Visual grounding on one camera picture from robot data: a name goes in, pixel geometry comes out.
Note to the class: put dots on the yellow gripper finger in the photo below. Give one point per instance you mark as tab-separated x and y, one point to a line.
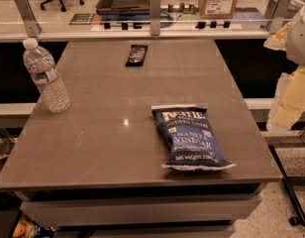
278	41

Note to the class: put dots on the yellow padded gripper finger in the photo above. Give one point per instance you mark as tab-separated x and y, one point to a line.
288	104

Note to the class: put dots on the blue kettle chip bag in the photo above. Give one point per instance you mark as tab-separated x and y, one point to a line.
189	135

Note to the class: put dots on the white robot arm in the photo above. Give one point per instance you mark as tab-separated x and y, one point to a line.
295	50

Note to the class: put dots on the black rxbar chocolate bar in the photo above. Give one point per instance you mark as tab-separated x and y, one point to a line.
137	55

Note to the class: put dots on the cardboard box with label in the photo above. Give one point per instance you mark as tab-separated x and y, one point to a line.
217	9

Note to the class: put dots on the black floor stand leg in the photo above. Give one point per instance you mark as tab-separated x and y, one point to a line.
289	182

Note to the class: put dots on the clear plastic water bottle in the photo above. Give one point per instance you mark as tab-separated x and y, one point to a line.
41	66

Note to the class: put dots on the colourful snack box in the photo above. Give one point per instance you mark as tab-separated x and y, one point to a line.
27	228

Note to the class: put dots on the right metal glass bracket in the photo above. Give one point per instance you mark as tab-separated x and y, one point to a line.
275	13

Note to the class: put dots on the metal glass bracket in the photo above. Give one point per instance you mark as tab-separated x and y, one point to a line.
31	24
275	13
155	17

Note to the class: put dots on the middle metal glass bracket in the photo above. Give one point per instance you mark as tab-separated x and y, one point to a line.
155	17

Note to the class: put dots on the left metal glass bracket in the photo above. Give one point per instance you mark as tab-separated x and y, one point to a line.
31	24

